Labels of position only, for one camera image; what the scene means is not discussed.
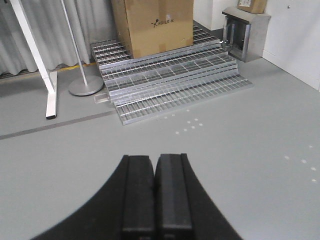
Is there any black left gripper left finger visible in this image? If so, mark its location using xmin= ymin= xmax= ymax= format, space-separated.
xmin=35 ymin=155 xmax=156 ymax=240

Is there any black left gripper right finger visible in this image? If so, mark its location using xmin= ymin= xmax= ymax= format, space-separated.
xmin=155 ymin=153 xmax=241 ymax=240

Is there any metal grating stack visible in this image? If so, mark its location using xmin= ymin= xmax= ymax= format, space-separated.
xmin=90 ymin=23 xmax=253 ymax=125

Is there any round base pole stand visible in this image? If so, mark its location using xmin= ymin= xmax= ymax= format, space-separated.
xmin=60 ymin=0 xmax=104 ymax=97

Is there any brown cardboard box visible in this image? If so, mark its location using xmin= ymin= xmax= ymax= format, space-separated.
xmin=111 ymin=0 xmax=194 ymax=59

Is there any small cardboard box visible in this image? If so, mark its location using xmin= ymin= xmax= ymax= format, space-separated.
xmin=237 ymin=0 xmax=267 ymax=14

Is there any white metal frame leg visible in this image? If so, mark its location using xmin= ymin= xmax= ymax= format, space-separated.
xmin=10 ymin=0 xmax=58 ymax=120

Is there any steel wall box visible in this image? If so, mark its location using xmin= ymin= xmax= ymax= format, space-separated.
xmin=221 ymin=6 xmax=271 ymax=62

